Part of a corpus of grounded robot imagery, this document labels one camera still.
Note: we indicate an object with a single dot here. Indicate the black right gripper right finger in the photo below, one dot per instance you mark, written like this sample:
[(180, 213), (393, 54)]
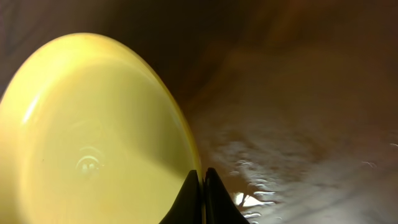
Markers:
[(219, 206)]

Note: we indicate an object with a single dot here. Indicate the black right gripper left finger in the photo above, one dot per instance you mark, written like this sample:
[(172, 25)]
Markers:
[(187, 207)]

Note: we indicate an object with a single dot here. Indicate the yellow plate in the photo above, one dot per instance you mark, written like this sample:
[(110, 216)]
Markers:
[(90, 134)]

